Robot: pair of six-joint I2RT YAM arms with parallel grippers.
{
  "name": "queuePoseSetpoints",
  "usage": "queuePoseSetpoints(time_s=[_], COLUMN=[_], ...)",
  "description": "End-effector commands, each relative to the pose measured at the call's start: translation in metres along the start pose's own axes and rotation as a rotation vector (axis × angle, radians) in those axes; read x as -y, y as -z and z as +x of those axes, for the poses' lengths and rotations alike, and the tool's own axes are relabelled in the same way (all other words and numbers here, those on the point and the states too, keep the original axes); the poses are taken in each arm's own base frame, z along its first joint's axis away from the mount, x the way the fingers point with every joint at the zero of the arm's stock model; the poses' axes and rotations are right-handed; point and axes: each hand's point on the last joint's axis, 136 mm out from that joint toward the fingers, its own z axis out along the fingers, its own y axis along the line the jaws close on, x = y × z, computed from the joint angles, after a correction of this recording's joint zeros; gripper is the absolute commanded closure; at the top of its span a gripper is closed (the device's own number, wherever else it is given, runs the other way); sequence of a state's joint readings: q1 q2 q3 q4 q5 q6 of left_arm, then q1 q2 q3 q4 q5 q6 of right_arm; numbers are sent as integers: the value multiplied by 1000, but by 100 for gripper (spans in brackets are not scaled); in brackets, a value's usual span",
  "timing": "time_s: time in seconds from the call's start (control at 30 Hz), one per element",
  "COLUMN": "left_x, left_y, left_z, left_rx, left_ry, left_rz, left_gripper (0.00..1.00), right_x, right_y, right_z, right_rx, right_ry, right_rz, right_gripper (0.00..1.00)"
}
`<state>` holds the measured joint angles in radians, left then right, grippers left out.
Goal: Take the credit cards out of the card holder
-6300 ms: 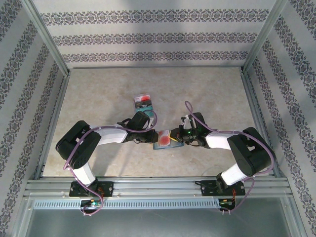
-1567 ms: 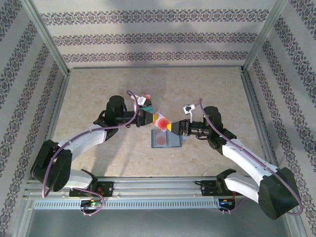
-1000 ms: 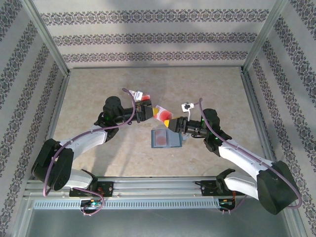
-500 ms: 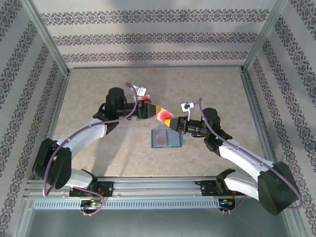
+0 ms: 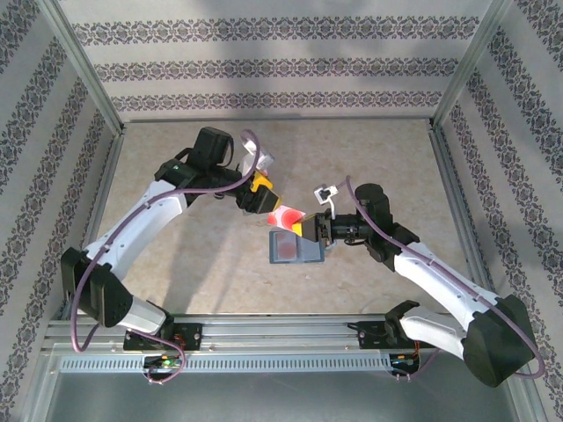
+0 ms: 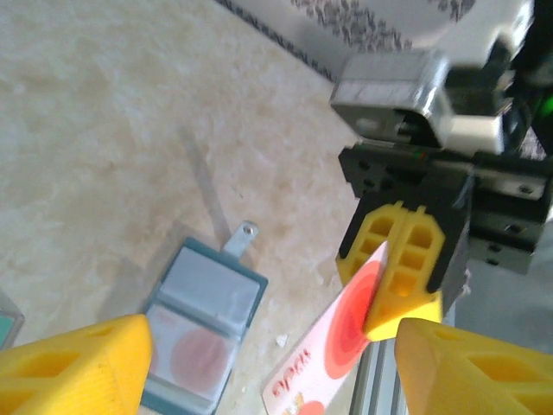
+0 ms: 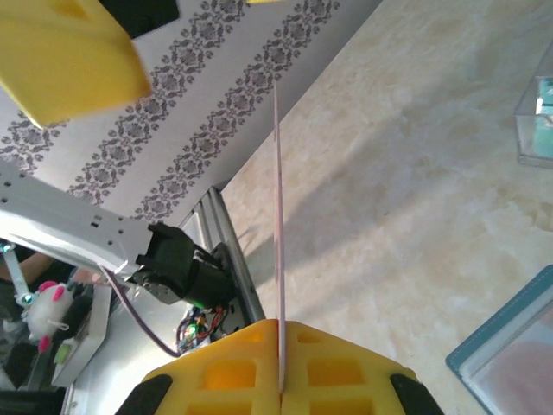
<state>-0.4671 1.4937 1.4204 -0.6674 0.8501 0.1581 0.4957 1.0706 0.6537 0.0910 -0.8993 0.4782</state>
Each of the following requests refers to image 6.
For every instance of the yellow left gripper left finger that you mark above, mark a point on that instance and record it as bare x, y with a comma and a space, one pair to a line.
73, 372

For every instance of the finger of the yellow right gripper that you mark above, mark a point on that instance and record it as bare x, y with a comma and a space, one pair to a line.
415, 268
367, 242

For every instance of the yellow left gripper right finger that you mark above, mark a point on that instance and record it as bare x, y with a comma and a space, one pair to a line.
475, 376

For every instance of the red white april card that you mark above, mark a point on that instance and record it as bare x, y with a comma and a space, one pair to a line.
311, 372

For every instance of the teal card holder wallet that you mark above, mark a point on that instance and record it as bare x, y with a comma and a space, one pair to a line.
207, 268

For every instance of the small white scrap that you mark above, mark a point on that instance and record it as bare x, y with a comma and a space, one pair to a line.
281, 340

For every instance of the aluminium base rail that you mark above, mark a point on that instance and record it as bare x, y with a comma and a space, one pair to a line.
380, 380

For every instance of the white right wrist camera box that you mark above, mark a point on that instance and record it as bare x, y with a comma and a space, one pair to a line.
389, 78

